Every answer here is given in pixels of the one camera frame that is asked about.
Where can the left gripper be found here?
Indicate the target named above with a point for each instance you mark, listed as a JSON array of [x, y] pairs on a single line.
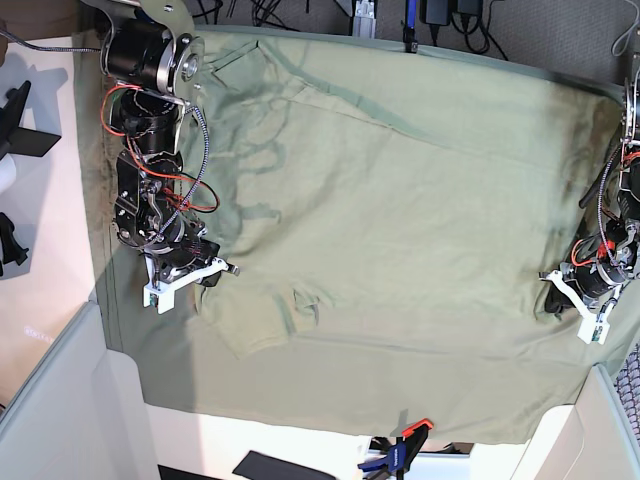
[[586, 281]]

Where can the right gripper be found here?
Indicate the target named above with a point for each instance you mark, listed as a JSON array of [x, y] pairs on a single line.
[[186, 257]]

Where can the light green T-shirt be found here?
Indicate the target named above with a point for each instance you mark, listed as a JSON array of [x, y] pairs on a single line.
[[390, 230]]

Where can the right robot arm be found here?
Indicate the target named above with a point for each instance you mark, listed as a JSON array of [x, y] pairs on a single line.
[[151, 52]]

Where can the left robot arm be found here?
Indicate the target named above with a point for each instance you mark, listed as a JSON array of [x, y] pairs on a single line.
[[615, 191]]

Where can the green table cloth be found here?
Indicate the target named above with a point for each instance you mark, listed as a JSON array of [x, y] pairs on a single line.
[[115, 300]]

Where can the grey mesh object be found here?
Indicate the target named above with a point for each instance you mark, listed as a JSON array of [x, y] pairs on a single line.
[[628, 385]]

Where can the white partition panel right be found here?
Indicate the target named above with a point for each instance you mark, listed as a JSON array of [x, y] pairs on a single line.
[[591, 439]]

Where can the white partition panel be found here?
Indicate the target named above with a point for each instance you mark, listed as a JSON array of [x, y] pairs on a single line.
[[591, 439], [80, 414]]

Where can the white partition panel left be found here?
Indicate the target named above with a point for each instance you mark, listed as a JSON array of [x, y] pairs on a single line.
[[80, 414]]

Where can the black flat pad bottom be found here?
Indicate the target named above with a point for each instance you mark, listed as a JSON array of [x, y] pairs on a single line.
[[257, 466]]

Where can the black stand lower left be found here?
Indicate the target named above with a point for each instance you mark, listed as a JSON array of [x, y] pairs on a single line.
[[15, 259]]

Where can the black stand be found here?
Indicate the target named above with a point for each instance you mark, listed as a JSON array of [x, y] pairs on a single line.
[[17, 140], [15, 259]]

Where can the orange blue clamp bottom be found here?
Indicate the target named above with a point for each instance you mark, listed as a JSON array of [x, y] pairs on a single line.
[[395, 459]]

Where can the orange blue clamp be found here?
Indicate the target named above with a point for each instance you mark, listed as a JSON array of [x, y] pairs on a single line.
[[408, 27], [395, 459]]

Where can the white cylinder left edge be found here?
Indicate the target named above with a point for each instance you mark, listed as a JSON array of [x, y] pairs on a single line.
[[8, 173]]

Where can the black stand upper left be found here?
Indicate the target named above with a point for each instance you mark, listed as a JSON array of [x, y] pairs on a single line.
[[17, 140]]

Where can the orange blue clamp top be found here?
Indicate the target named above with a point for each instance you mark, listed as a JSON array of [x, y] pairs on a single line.
[[408, 27]]

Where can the black power adapter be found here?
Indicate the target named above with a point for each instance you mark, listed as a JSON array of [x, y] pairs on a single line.
[[470, 7], [437, 12]]

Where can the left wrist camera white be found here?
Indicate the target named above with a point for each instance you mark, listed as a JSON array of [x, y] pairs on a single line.
[[594, 328]]

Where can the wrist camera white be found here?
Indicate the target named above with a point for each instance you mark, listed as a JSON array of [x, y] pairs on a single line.
[[594, 328], [161, 298]]

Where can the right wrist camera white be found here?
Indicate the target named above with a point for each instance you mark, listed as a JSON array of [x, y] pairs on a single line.
[[161, 298]]

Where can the aluminium extrusion post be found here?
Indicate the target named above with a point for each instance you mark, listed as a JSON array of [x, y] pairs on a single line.
[[364, 19]]

